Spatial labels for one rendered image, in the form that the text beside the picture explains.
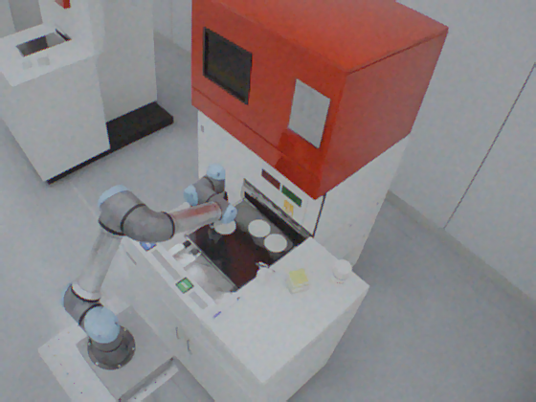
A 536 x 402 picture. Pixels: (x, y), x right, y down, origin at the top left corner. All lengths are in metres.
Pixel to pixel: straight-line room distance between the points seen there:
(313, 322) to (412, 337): 1.36
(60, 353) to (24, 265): 1.44
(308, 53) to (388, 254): 2.11
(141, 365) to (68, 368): 0.31
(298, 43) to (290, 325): 1.02
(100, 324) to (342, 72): 1.14
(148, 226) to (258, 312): 0.59
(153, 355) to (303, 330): 0.58
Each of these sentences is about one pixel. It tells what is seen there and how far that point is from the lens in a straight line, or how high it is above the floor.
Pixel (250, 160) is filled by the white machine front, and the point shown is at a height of 1.11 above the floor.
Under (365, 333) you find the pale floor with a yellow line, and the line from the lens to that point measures 2.86.
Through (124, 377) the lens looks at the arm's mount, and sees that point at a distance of 1.69.
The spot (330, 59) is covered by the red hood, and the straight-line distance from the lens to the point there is 1.39.
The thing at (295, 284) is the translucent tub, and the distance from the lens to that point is 1.69.
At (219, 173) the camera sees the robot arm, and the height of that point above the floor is 1.26.
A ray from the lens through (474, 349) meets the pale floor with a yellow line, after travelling 3.13.
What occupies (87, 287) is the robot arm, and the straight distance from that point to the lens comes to 1.56.
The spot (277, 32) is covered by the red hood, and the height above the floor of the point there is 1.81.
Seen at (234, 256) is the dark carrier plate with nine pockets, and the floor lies 0.90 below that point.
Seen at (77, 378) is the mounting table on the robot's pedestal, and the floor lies 0.82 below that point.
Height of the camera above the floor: 2.45
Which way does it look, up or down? 47 degrees down
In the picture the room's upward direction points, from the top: 9 degrees clockwise
